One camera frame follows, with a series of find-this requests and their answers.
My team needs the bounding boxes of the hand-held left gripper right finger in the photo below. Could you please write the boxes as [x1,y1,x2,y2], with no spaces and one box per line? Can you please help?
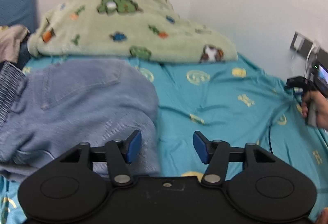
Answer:
[192,131,276,186]

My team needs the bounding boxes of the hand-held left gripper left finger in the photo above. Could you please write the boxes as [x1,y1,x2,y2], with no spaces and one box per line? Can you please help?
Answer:
[59,129,142,187]

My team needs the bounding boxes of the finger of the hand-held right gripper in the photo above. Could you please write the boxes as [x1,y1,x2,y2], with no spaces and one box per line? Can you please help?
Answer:
[285,76,312,93]

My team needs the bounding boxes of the blue denim jeans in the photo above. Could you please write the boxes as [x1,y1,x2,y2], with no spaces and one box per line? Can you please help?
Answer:
[0,59,161,184]

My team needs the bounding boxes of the person's right hand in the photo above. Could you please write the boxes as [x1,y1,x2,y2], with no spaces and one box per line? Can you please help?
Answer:
[301,90,328,130]

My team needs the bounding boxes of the teal printed bed sheet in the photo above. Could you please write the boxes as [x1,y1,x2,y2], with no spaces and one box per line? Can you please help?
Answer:
[0,52,328,224]

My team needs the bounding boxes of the green cartoon print blanket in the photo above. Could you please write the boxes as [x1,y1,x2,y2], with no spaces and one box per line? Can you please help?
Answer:
[27,0,239,64]

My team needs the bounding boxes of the beige cloth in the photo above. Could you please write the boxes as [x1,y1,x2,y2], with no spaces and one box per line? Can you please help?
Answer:
[0,25,30,63]

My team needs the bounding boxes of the blue quilted headboard cushion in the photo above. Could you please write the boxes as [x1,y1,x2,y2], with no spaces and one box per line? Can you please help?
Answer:
[0,0,36,33]

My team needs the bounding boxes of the white charger cable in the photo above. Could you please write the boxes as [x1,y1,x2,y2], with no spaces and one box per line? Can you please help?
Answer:
[304,41,321,71]

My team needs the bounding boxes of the grey wall socket panel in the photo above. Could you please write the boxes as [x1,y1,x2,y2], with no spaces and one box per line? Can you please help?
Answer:
[289,31,315,57]

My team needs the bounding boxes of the black cable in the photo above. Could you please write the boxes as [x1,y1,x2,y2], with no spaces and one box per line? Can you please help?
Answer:
[268,121,274,156]

